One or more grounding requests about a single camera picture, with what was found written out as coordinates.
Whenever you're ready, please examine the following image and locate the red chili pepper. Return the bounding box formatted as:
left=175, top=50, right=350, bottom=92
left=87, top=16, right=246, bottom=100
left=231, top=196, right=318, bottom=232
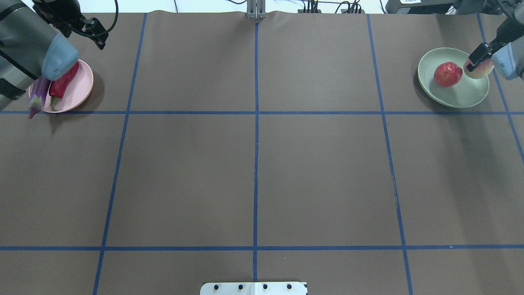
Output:
left=48, top=60, right=80, bottom=111

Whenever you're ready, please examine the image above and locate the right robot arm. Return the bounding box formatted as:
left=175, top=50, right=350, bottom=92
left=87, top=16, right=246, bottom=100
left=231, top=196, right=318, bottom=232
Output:
left=465, top=0, right=524, bottom=80

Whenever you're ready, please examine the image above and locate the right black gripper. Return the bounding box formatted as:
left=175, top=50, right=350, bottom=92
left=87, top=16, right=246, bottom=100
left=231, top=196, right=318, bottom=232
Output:
left=467, top=18, right=524, bottom=67

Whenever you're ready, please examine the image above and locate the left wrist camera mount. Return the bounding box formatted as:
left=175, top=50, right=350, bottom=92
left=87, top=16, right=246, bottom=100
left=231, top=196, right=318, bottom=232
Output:
left=81, top=18, right=109, bottom=50

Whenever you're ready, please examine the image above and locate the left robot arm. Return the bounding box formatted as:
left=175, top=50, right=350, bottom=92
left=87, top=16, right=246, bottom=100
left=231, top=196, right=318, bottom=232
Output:
left=0, top=0, right=79, bottom=109

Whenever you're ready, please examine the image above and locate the pink plate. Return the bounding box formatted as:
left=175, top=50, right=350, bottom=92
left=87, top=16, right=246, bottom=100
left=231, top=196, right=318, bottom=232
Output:
left=29, top=59, right=94, bottom=113

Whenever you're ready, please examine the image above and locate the purple eggplant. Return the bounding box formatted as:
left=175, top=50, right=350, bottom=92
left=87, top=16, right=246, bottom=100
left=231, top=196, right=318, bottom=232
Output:
left=29, top=76, right=51, bottom=119

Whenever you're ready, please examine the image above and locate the red pomegranate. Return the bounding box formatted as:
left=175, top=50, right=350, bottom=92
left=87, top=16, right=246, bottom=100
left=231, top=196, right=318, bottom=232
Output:
left=434, top=61, right=463, bottom=88

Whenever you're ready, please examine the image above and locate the green plate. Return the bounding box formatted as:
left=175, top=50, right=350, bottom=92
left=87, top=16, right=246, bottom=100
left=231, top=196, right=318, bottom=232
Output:
left=417, top=48, right=490, bottom=108

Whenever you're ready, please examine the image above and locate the peach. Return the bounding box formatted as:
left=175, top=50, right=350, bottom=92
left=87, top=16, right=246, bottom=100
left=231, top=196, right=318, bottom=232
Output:
left=463, top=59, right=494, bottom=79

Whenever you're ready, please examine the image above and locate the aluminium frame post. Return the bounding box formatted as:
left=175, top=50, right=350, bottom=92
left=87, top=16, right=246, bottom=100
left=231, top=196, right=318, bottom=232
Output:
left=246, top=0, right=267, bottom=19

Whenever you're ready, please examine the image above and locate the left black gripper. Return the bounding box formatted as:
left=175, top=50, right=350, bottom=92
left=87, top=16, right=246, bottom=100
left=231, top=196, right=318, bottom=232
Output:
left=32, top=0, right=85, bottom=38

